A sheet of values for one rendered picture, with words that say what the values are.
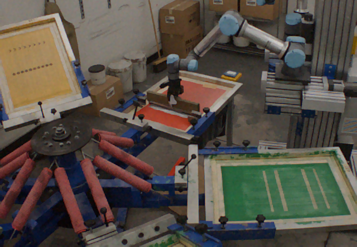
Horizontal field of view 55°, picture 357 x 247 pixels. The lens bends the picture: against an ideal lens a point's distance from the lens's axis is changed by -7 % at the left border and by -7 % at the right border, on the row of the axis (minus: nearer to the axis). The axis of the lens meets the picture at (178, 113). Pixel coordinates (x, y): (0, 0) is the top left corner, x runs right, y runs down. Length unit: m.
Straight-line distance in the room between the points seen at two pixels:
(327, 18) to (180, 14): 3.38
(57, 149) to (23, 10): 2.47
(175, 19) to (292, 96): 3.44
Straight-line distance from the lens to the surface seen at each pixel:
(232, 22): 2.08
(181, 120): 2.38
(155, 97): 2.53
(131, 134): 2.14
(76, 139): 1.70
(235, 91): 2.66
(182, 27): 5.52
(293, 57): 2.11
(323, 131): 2.76
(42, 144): 1.73
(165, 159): 3.60
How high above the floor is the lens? 2.23
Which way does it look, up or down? 31 degrees down
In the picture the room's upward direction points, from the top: 3 degrees counter-clockwise
